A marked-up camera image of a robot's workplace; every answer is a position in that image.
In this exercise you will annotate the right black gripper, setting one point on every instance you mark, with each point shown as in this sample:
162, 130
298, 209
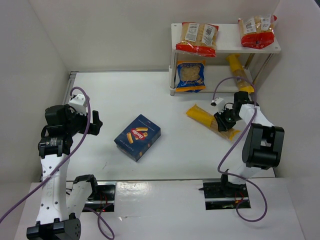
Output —
223, 121

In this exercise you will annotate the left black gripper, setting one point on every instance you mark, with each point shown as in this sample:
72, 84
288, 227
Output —
93, 123

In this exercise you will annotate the yellow spaghetti pack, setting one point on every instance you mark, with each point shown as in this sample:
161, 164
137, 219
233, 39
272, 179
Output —
239, 73
208, 120

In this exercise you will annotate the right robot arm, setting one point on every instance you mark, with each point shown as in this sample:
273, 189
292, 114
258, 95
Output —
262, 147

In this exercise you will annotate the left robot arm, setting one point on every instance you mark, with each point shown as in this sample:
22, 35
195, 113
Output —
59, 213

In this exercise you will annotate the yellow spaghetti pack on shelf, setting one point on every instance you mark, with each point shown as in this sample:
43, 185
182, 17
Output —
239, 73

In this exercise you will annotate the white two-tier shelf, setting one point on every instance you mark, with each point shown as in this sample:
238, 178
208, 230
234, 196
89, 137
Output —
216, 69

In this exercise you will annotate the blue orange pasta bag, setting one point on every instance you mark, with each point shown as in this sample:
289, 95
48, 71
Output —
191, 76

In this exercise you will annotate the red pasta bag left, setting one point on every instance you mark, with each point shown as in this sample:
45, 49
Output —
199, 39

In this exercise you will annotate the red pasta bag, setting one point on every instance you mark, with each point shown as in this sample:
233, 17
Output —
257, 32
199, 39

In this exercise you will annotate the red pasta bag right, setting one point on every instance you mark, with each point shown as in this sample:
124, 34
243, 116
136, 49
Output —
257, 32

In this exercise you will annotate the blue Barilla rigatoni box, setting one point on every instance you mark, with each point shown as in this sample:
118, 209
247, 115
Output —
138, 137

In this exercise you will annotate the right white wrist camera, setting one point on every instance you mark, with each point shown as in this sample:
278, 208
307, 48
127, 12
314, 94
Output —
217, 102

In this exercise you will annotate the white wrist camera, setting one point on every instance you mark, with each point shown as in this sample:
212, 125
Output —
78, 104
217, 102

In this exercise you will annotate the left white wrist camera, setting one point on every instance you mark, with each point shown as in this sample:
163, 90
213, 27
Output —
78, 104

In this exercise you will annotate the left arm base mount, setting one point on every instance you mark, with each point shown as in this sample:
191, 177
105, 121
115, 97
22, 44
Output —
100, 197

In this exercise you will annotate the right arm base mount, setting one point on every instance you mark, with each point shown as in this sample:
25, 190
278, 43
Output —
217, 198

